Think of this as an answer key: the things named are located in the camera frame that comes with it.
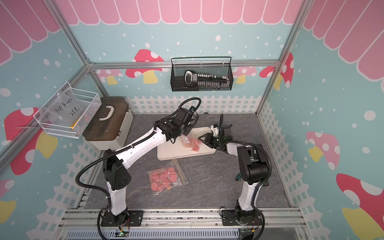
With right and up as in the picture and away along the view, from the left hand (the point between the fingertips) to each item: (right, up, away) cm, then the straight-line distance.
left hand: (184, 124), depth 85 cm
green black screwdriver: (+31, -31, +2) cm, 44 cm away
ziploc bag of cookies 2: (+3, -11, +8) cm, 14 cm away
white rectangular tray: (-12, -17, +12) cm, 24 cm away
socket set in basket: (+13, +26, +4) cm, 29 cm away
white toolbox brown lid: (-43, -2, +2) cm, 43 cm away
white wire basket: (-52, +12, -3) cm, 53 cm away
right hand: (+9, -9, +10) cm, 16 cm away
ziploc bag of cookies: (-12, -32, 0) cm, 34 cm away
